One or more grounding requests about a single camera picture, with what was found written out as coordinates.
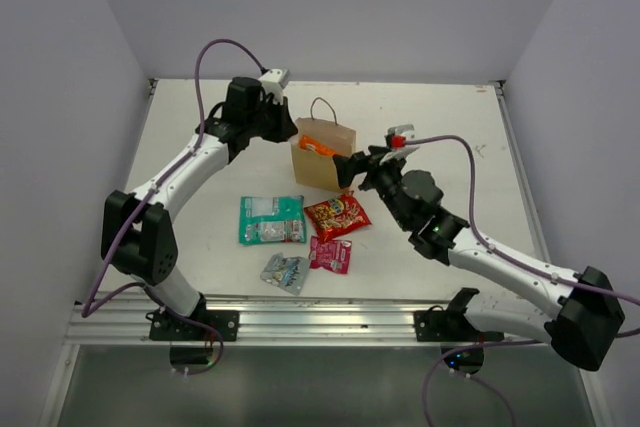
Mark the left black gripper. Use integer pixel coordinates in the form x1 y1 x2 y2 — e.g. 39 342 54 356
246 94 298 143

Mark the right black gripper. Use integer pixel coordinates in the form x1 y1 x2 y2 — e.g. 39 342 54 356
332 145 411 229

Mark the brown paper bag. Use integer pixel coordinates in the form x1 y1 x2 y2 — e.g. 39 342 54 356
291 97 356 192

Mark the orange Fox's fruits candy bag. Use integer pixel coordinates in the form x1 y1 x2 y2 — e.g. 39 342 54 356
299 134 339 156

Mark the red rice cracker packet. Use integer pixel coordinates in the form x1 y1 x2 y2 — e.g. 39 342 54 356
304 191 372 242

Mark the small pink snack packet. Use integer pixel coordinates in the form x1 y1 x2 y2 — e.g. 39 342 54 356
309 236 352 275

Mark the teal snack packet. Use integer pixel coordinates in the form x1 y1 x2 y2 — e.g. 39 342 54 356
238 195 307 246

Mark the small silver blue snack packet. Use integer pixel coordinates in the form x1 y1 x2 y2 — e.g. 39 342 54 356
260 253 311 296

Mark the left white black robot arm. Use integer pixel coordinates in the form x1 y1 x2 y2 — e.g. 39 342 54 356
101 69 297 340

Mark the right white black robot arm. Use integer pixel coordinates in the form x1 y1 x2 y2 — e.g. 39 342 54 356
333 147 625 371

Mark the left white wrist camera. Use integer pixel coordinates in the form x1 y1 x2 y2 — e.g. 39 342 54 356
258 68 291 102

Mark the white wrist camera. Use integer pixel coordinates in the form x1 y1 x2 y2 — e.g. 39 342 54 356
385 124 419 158
258 68 291 102

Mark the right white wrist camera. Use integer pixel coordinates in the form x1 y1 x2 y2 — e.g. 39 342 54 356
385 124 419 158

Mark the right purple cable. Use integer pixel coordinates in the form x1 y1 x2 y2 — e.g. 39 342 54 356
409 134 640 427

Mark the purple cable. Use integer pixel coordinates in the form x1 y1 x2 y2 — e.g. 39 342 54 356
81 39 266 376
409 134 640 427

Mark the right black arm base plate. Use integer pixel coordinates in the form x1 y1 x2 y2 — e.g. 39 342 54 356
413 306 505 343

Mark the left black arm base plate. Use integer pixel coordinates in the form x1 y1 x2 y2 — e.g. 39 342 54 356
145 309 240 342

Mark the aluminium mounting rail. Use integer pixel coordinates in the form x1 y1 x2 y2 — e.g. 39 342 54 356
64 293 551 347

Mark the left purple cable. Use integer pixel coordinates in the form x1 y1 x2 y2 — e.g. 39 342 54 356
81 39 266 376

